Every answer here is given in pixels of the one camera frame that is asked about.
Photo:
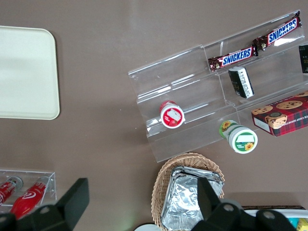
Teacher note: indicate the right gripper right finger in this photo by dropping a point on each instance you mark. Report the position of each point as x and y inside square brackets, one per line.
[208, 202]

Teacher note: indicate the yellow snack packet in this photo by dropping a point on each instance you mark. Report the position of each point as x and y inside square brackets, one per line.
[303, 225]

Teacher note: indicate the light wicker basket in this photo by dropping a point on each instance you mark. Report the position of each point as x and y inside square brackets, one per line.
[161, 175]

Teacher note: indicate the red lid jar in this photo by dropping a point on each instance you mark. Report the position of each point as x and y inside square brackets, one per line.
[172, 116]

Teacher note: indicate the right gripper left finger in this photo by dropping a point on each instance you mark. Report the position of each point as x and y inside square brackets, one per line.
[72, 199]

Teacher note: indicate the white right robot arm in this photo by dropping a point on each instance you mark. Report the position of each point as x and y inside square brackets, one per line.
[146, 228]

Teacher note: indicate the small black box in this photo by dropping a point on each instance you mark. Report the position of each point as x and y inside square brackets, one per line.
[304, 59]
[240, 83]

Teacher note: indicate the white snack tray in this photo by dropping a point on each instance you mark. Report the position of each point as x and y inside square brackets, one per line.
[252, 213]

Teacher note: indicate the cream plastic tray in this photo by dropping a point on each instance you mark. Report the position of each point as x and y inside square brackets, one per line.
[26, 72]

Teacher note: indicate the clear acrylic stepped stand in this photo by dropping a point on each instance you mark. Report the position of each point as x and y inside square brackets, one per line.
[183, 79]

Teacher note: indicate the dark brown board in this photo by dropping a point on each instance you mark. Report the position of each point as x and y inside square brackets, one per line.
[269, 207]

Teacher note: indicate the red plaid cookie box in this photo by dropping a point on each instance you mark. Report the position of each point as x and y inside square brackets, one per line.
[288, 115]

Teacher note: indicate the stacked aluminium foil trays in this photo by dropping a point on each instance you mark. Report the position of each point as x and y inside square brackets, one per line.
[183, 199]

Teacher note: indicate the Snickers bar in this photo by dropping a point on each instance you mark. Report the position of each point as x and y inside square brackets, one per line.
[234, 57]
[279, 33]

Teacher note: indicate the green lid sunflower jar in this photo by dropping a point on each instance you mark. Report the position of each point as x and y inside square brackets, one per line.
[243, 142]

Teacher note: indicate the red cola bottle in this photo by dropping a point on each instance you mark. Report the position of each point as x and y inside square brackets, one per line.
[8, 190]
[29, 197]

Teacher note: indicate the clear acrylic bottle rack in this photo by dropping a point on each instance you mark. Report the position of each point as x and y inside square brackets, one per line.
[51, 190]

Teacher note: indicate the teal snack packet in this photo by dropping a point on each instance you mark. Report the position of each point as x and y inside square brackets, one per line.
[293, 222]

